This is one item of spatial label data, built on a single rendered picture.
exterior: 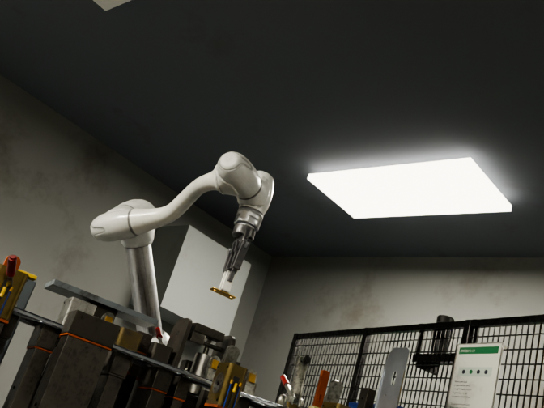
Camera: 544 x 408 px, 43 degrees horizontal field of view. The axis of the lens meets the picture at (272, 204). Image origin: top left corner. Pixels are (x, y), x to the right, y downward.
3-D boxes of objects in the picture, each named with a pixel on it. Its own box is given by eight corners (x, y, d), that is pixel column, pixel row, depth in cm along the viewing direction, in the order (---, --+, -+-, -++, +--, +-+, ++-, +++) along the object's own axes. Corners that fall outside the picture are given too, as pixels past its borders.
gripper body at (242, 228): (231, 226, 236) (222, 249, 232) (241, 219, 228) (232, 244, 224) (249, 235, 238) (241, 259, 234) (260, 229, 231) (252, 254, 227)
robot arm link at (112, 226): (123, 207, 246) (140, 201, 259) (80, 217, 251) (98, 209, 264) (133, 243, 248) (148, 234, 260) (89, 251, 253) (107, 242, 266)
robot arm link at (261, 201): (242, 218, 242) (227, 200, 232) (255, 181, 249) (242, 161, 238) (269, 222, 237) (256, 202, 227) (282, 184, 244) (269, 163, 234)
